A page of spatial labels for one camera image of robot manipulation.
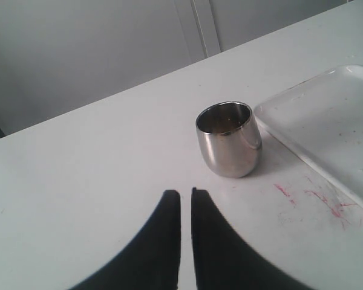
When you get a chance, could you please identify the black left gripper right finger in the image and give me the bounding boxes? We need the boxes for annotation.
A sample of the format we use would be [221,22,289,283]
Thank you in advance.
[191,188,309,289]

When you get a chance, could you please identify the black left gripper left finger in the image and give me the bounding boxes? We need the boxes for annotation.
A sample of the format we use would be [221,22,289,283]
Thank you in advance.
[73,190,181,289]

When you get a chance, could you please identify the stainless steel cup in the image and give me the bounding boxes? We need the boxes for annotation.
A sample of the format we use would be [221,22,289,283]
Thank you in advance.
[195,101,262,178]

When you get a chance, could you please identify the white rectangular plastic tray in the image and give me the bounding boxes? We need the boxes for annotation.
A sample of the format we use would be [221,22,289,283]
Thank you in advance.
[254,65,363,208]

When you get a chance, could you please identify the white cabinet doors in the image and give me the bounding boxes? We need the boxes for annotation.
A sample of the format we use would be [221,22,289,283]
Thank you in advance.
[0,1,342,139]

